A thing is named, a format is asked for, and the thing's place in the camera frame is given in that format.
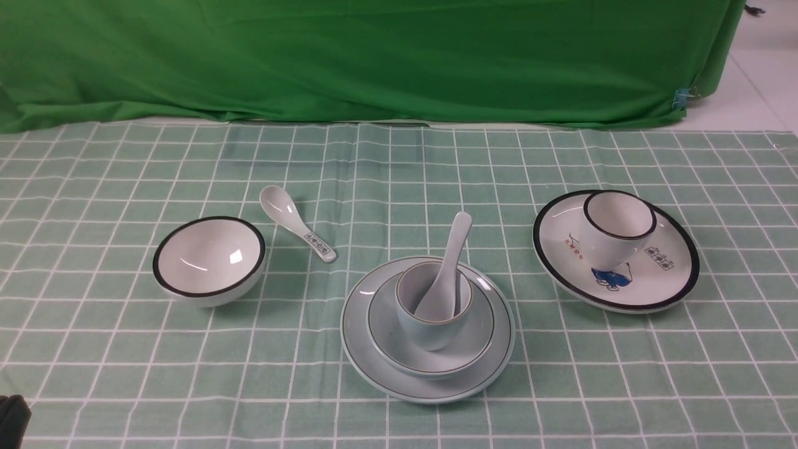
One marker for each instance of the pale blue cup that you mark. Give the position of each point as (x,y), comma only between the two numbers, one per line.
(411,286)

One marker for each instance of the plain pale blue spoon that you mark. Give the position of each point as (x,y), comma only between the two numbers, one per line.
(440,301)

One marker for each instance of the pale blue bowl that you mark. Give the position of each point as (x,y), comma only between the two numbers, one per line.
(399,348)

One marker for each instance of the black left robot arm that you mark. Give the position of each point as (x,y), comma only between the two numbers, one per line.
(15,417)

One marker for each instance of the white spoon with pattern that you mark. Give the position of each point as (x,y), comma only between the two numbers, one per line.
(280,208)

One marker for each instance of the pale blue flat plate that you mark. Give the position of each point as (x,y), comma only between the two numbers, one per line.
(363,356)

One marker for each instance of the white bowl black rim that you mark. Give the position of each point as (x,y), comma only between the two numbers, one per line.
(211,261)

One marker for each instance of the white plate black rim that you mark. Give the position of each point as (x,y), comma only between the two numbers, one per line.
(658,277)

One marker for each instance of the white cup black rim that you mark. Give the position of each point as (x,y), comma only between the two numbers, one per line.
(615,226)

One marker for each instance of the blue clip on backdrop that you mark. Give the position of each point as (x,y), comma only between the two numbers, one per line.
(685,97)

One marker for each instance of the green checkered tablecloth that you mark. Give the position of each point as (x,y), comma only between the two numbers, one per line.
(106,359)

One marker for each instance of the green backdrop cloth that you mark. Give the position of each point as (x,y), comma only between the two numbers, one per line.
(575,64)

